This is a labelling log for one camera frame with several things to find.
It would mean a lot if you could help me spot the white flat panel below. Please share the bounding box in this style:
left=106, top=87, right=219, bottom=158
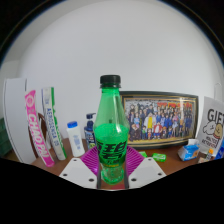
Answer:
left=2, top=77, right=38, bottom=165

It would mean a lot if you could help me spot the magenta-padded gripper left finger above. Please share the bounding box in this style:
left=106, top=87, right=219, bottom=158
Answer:
left=58, top=145, right=102, bottom=190

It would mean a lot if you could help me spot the white green-striped shuttlecock tube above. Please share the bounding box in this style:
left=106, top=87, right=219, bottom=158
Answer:
left=41, top=86, right=68, bottom=161

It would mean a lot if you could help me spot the framed group photo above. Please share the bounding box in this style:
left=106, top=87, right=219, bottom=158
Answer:
left=119, top=90, right=200, bottom=149

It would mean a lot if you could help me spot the dark blue pump bottle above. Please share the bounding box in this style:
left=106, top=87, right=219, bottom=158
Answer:
left=83, top=112, right=98, bottom=150

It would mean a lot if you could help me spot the small box with orange top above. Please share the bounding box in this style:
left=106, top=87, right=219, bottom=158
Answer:
left=198, top=147, right=215, bottom=164

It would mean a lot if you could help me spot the blue and white tissue pack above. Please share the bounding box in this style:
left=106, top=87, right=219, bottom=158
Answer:
left=177, top=138, right=201, bottom=162

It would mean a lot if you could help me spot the white bottle with blue cap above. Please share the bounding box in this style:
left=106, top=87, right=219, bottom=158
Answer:
left=66, top=121, right=86, bottom=158

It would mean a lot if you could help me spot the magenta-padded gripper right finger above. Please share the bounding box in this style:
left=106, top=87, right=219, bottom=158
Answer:
left=123, top=145, right=167, bottom=190

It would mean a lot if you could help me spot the green plastic drink bottle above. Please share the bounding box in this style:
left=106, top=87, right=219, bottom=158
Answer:
left=93, top=74, right=131, bottom=185

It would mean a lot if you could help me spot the blue plastic pouch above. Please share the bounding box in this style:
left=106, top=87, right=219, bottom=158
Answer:
left=214, top=138, right=224, bottom=160

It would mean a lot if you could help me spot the pink and white shuttlecock tube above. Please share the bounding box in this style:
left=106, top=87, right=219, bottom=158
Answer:
left=24, top=89, right=56, bottom=168

